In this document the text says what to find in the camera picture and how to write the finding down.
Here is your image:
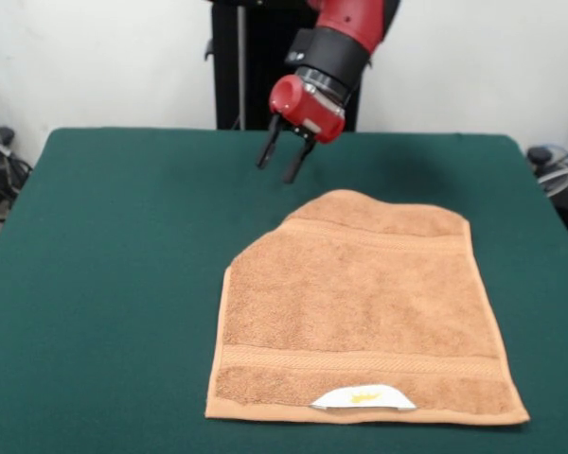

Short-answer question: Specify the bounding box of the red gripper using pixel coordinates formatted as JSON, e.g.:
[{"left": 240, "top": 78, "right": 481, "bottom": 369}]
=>
[{"left": 256, "top": 74, "right": 346, "bottom": 185}]

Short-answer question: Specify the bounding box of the tan terry towel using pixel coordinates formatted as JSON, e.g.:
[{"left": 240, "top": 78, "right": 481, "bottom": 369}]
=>
[{"left": 203, "top": 188, "right": 531, "bottom": 426}]

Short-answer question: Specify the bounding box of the dark green table cloth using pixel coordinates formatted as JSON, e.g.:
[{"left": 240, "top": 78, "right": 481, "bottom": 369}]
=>
[{"left": 0, "top": 126, "right": 568, "bottom": 454}]

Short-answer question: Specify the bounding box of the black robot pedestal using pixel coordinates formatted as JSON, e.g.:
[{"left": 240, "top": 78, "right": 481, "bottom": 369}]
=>
[{"left": 204, "top": 0, "right": 375, "bottom": 132}]

